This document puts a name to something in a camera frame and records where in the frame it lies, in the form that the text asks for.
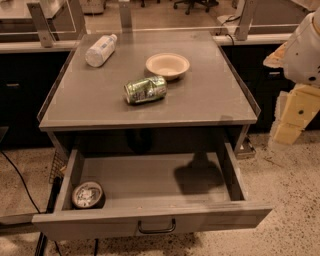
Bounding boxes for white paper bowl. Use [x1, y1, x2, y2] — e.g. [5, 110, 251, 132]
[145, 53, 190, 81]

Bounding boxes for black drawer handle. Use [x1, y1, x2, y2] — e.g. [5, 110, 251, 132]
[137, 218, 176, 235]

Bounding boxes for round tin in drawer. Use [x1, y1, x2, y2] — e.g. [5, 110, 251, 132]
[71, 181, 105, 209]

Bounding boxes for grey metal post middle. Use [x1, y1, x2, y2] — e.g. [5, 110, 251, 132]
[119, 0, 132, 33]

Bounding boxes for grey metal post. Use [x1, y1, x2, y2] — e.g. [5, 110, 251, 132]
[119, 0, 132, 33]
[27, 3, 53, 48]
[235, 0, 258, 41]

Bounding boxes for black floor cable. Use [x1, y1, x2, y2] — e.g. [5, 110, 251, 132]
[0, 149, 42, 215]

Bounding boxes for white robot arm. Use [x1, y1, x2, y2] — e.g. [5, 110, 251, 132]
[263, 8, 320, 149]

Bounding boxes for black office chair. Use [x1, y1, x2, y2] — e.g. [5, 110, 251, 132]
[173, 0, 219, 15]

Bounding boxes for open grey top drawer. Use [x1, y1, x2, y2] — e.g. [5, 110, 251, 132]
[33, 142, 272, 240]

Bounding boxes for grey metal post right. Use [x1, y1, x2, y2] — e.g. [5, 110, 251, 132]
[235, 0, 258, 41]

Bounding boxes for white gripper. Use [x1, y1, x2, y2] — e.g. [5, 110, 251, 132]
[263, 12, 320, 150]

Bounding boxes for crushed green soda can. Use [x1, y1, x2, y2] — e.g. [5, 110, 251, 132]
[124, 76, 167, 104]

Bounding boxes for grey cabinet with top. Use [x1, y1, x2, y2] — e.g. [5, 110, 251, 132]
[36, 30, 262, 160]

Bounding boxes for grey metal post left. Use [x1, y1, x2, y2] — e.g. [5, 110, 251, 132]
[27, 3, 53, 48]

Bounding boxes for clear plastic water bottle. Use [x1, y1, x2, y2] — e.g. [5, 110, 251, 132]
[85, 34, 117, 67]

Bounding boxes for wire mesh basket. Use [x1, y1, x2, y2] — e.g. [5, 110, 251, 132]
[49, 152, 67, 184]

